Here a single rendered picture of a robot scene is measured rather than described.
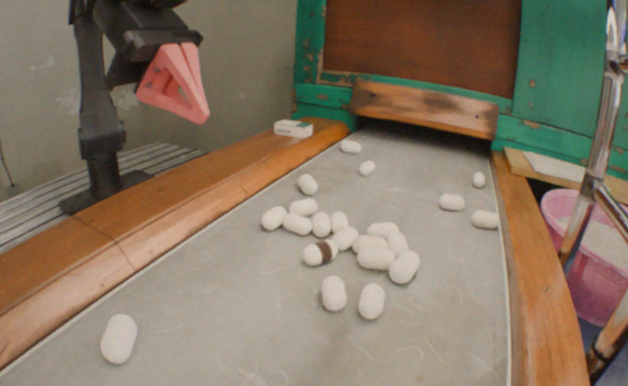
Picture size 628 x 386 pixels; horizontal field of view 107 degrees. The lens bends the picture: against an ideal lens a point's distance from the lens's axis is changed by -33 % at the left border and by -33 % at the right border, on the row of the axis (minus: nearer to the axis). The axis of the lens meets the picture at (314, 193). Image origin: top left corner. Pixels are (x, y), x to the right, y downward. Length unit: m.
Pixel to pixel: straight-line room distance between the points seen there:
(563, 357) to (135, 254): 0.34
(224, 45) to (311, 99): 1.26
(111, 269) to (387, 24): 0.67
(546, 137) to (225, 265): 0.65
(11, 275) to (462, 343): 0.36
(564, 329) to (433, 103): 0.52
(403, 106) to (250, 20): 1.33
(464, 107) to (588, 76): 0.30
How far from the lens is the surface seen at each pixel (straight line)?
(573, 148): 0.78
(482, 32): 0.74
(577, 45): 0.78
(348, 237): 0.32
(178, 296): 0.28
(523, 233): 0.39
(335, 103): 0.78
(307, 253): 0.30
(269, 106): 1.83
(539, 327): 0.26
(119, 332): 0.23
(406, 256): 0.30
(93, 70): 0.64
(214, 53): 2.05
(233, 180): 0.42
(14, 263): 0.34
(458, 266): 0.34
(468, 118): 0.68
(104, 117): 0.61
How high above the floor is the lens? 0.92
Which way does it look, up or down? 24 degrees down
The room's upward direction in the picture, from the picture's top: 4 degrees clockwise
